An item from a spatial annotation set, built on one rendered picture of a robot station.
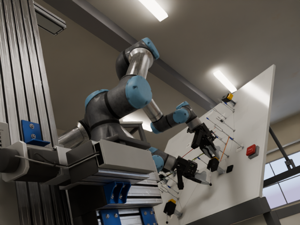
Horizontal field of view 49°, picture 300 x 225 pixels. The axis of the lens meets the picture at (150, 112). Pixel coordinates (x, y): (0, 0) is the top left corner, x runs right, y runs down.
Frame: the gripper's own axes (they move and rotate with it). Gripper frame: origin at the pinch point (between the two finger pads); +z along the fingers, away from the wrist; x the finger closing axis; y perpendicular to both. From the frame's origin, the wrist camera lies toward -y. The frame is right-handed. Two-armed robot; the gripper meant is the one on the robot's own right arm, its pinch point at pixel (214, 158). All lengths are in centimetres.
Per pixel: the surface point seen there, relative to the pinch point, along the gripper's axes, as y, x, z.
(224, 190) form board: -13.4, -6.1, 13.8
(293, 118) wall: 848, 464, 177
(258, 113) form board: 30.8, -18.2, -6.2
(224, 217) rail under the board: -26.3, -9.8, 21.0
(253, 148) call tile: 1.1, -25.0, 3.5
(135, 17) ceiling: 174, 151, -168
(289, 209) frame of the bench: -10.2, -31.1, 32.2
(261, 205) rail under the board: -24.1, -31.9, 20.9
